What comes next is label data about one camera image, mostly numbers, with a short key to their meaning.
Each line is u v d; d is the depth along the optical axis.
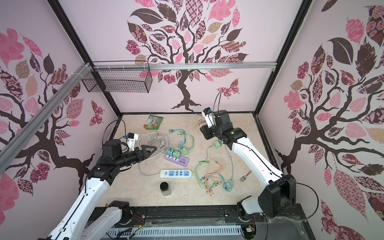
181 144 0.98
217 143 1.00
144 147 0.66
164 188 0.74
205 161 0.92
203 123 0.77
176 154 0.89
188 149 0.95
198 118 1.18
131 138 0.68
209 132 0.69
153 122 1.14
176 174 0.85
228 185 0.83
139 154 0.64
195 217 0.75
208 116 0.64
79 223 0.41
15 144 0.52
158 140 1.03
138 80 0.79
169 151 0.90
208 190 0.82
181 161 0.90
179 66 0.94
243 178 0.86
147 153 0.66
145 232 0.70
